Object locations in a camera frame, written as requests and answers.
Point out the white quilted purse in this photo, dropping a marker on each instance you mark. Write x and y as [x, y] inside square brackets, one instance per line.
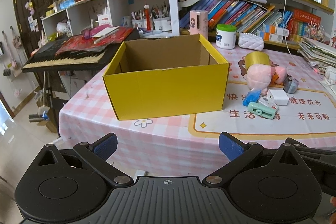
[251, 42]

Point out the large pink plush pig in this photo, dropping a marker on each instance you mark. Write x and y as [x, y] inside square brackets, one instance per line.
[259, 77]

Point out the black keyboard piano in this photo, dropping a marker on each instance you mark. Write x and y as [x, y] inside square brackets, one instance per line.
[45, 59]

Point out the mint green stapler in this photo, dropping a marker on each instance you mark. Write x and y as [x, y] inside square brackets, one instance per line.
[261, 110]

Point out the stack of papers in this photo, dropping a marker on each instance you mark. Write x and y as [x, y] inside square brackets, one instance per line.
[318, 55]

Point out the white small toy device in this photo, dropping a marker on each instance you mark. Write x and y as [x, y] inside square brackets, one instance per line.
[268, 103]

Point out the white printed desk mat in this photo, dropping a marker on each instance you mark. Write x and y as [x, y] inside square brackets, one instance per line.
[309, 114]

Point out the small pink plush toy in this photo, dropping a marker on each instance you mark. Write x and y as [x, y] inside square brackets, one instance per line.
[279, 75]

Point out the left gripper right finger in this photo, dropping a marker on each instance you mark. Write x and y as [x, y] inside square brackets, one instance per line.
[231, 146]

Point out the blue plastic bag item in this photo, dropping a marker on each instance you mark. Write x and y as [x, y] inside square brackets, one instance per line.
[252, 96]

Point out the grey purple toy truck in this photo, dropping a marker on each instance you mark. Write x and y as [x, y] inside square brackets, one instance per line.
[290, 84]

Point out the yellow cardboard box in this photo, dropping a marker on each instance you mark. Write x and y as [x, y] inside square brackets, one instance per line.
[166, 77]

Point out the pink humidifier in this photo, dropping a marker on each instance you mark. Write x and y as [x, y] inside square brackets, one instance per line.
[199, 23]

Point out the white charger cube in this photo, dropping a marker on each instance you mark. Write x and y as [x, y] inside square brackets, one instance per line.
[278, 96]

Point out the yellow tape roll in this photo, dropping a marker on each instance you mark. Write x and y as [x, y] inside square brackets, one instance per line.
[256, 58]

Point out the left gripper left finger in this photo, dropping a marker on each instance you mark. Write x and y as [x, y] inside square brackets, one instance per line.
[105, 147]

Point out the white jar green lid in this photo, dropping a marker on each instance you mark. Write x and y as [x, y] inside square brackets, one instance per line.
[226, 36]

